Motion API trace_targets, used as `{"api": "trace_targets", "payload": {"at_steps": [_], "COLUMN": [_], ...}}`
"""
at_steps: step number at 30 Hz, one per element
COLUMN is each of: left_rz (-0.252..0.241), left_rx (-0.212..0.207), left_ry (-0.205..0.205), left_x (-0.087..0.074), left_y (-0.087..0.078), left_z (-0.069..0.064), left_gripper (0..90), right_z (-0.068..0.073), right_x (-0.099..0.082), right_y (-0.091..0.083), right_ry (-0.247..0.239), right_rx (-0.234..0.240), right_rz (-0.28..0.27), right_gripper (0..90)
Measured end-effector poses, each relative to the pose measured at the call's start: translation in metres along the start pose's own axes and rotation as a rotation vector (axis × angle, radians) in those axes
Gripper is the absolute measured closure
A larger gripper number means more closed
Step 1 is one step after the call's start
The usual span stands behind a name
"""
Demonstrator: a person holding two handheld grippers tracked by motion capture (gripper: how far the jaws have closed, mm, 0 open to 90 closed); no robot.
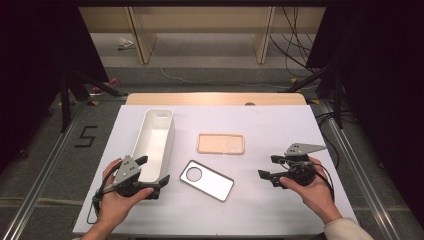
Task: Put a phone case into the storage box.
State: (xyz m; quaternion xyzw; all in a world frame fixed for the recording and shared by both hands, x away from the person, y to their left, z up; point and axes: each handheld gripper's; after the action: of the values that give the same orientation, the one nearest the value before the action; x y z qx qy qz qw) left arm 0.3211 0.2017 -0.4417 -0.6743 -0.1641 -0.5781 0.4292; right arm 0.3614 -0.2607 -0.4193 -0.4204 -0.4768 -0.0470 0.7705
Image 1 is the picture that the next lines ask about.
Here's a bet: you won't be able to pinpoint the right hand-held gripper black cable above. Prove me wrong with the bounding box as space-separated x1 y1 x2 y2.
278 159 336 203

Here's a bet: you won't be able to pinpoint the white plastic storage box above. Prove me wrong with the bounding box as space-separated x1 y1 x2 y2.
130 108 176 184

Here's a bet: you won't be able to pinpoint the left hand-held gripper black cable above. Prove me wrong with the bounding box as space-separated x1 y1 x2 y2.
86 163 118 225

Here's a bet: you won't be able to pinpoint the person's right hand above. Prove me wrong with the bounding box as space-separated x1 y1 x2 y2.
279 156 344 226

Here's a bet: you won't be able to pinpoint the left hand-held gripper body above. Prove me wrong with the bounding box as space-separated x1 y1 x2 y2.
113 154 161 201

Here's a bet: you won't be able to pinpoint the bundle of black hanging cables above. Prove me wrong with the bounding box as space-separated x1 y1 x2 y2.
269 6 321 78

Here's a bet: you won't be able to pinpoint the white crumpled paper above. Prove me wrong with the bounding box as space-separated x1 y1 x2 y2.
117 37 136 52

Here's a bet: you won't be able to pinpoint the person's left hand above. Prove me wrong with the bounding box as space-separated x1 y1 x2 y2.
98 158 155 230

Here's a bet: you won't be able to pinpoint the hand-held gripper black cable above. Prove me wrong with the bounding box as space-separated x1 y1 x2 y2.
86 163 118 225
278 159 336 203

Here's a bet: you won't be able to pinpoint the dark curtain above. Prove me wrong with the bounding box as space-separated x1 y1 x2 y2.
0 0 109 168
306 0 424 228

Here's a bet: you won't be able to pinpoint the white table board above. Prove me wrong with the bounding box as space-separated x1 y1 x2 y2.
72 104 358 236

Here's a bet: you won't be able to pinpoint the black metal stand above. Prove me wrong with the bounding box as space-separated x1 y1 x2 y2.
279 59 346 130
59 66 128 134

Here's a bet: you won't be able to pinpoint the black floor cables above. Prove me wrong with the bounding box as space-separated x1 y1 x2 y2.
314 108 359 169

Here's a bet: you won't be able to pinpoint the metal floor rail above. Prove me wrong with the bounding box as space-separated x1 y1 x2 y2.
0 99 84 240
319 99 401 240

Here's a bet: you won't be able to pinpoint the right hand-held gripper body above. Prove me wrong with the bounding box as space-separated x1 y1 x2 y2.
271 142 327 189

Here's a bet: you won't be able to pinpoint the pink object on floor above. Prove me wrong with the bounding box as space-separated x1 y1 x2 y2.
91 77 121 95

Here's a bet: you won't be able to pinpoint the beige wooden shelf unit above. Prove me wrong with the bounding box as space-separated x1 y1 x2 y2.
78 6 327 65

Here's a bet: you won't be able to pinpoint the beige phone case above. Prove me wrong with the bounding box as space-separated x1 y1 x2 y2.
196 133 246 155

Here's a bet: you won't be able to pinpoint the wooden table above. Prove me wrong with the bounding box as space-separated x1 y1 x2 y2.
125 92 308 107

